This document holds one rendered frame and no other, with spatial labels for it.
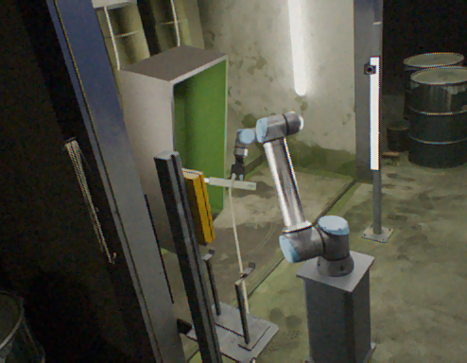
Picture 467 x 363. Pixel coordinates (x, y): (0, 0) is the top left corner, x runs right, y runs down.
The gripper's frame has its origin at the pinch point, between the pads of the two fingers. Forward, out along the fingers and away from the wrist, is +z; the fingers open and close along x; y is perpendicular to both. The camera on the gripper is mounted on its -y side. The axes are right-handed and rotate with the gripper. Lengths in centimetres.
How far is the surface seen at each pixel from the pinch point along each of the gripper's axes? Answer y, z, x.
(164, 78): -47, -48, 57
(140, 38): 88, -111, 78
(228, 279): 43, 68, -14
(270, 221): 97, 23, -58
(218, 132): 20.1, -35.4, 13.2
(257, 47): 147, -146, -33
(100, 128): -104, -10, 79
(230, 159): 178, -34, -29
